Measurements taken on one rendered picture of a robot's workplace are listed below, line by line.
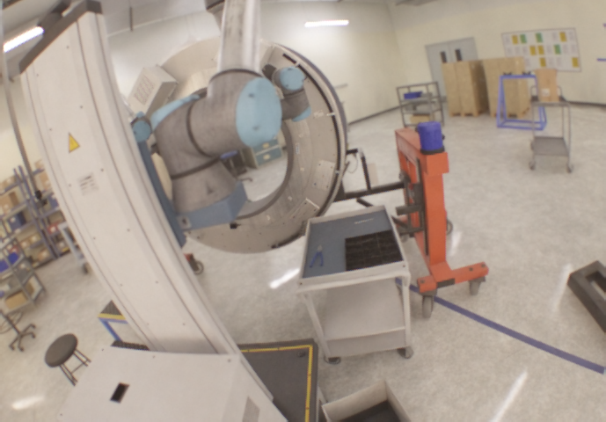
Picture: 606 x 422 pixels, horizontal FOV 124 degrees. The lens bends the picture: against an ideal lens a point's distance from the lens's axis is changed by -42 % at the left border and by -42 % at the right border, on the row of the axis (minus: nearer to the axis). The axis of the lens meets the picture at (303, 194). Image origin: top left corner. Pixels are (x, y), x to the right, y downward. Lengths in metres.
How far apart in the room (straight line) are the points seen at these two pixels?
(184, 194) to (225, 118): 0.23
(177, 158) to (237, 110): 0.21
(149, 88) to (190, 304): 1.23
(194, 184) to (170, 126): 0.16
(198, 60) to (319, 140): 0.85
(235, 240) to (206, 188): 1.23
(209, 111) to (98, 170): 0.32
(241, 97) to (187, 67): 1.17
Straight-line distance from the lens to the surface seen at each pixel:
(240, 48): 0.73
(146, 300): 0.90
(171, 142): 0.71
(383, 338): 1.56
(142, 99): 1.72
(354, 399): 1.24
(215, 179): 0.72
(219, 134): 0.62
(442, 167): 1.39
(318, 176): 1.59
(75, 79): 0.77
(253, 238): 1.86
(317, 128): 1.54
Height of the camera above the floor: 1.37
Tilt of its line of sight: 20 degrees down
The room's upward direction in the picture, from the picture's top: 16 degrees counter-clockwise
